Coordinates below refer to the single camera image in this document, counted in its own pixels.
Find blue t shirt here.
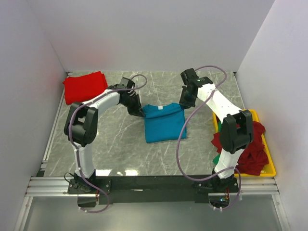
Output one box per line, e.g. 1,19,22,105
142,103,185,143

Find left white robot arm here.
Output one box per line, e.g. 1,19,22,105
64,74,147,179

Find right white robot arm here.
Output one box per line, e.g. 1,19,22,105
176,68,254,179

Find folded red t shirt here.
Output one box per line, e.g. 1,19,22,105
63,71,108,105

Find green t shirt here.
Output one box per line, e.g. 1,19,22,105
213,120,221,165

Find black base beam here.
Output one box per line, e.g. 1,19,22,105
67,176,239,207

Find dark red t shirt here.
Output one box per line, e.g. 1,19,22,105
211,121,269,176

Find aluminium frame rail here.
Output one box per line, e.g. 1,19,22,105
25,177,280,197

